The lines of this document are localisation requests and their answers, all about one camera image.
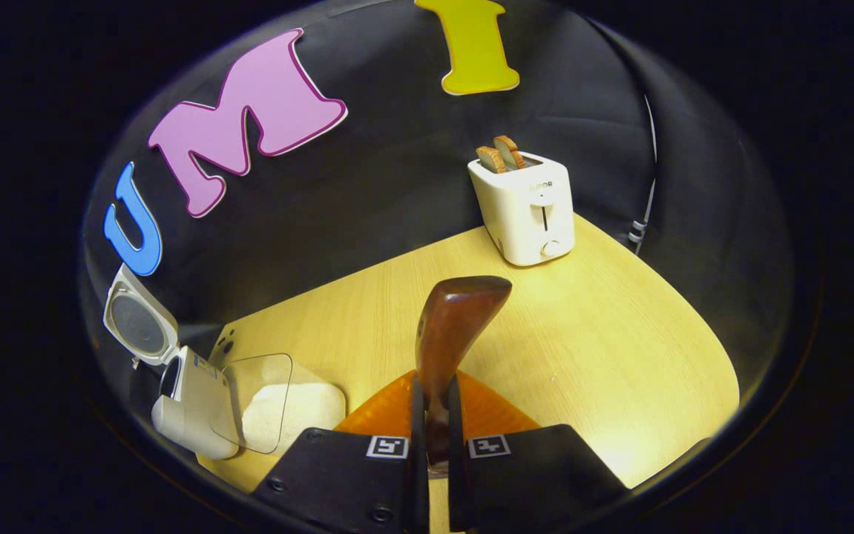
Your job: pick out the white rice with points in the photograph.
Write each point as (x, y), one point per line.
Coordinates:
(311, 411)

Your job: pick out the white toaster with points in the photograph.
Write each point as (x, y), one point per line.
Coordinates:
(527, 219)

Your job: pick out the brown wooden spoon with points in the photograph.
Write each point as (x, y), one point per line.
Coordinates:
(452, 326)

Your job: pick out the black backdrop cloth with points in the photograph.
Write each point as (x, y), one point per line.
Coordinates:
(397, 185)

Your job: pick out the clear plastic rice box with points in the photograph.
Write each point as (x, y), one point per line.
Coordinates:
(256, 378)

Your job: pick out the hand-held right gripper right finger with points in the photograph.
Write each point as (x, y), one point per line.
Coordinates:
(458, 475)

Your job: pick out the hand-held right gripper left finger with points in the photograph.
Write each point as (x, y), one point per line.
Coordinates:
(418, 475)

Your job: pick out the white rice cooker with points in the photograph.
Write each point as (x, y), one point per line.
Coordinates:
(200, 415)

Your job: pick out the toasted bread slice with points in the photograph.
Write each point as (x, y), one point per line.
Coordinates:
(510, 152)
(491, 160)

